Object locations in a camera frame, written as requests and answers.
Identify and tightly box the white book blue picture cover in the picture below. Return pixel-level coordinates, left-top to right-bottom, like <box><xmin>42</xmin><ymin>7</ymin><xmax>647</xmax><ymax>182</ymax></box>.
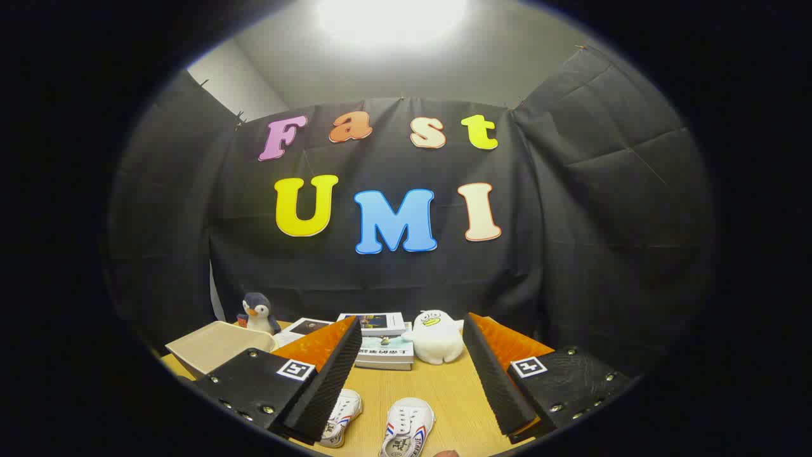
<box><xmin>336</xmin><ymin>312</ymin><xmax>407</xmax><ymax>337</ymax></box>

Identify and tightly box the white striped canvas shoe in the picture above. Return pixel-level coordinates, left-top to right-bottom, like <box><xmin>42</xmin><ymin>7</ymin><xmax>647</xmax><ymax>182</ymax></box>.
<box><xmin>317</xmin><ymin>388</ymin><xmax>363</xmax><ymax>449</ymax></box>
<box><xmin>379</xmin><ymin>397</ymin><xmax>436</xmax><ymax>457</ymax></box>

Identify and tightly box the black backdrop cloth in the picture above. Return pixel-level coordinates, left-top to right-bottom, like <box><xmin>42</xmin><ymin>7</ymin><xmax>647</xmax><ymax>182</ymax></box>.
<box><xmin>105</xmin><ymin>44</ymin><xmax>717</xmax><ymax>381</ymax></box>

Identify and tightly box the ceiling light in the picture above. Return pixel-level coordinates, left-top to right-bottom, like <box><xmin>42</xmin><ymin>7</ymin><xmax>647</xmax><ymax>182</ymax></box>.
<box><xmin>314</xmin><ymin>0</ymin><xmax>470</xmax><ymax>45</ymax></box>

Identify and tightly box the beige fabric storage box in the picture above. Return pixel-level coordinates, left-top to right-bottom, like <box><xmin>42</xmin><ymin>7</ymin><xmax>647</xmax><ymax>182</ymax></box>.
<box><xmin>165</xmin><ymin>321</ymin><xmax>278</xmax><ymax>380</ymax></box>

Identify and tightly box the thick book pale teal cover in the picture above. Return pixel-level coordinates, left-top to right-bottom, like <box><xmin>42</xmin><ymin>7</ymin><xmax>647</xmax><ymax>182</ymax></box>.
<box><xmin>354</xmin><ymin>335</ymin><xmax>415</xmax><ymax>371</ymax></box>

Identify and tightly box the white duck plush toy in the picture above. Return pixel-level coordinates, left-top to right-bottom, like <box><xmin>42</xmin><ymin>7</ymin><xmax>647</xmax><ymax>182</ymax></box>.
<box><xmin>403</xmin><ymin>309</ymin><xmax>466</xmax><ymax>366</ymax></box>

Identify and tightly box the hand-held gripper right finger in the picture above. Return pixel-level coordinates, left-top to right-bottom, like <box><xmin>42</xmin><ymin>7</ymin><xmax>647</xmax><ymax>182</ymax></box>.
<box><xmin>462</xmin><ymin>312</ymin><xmax>638</xmax><ymax>445</ymax></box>

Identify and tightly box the penguin plush toy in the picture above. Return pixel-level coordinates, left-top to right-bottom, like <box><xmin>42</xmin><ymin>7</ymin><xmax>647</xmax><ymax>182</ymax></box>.
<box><xmin>237</xmin><ymin>292</ymin><xmax>282</xmax><ymax>336</ymax></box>

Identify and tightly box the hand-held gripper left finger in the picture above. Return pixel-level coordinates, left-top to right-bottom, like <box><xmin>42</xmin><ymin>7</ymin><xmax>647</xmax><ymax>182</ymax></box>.
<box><xmin>189</xmin><ymin>315</ymin><xmax>363</xmax><ymax>445</ymax></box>

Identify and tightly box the white book portrait cover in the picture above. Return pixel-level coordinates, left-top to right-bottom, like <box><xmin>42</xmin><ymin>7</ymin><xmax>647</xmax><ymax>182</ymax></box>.
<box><xmin>291</xmin><ymin>317</ymin><xmax>334</xmax><ymax>338</ymax></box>

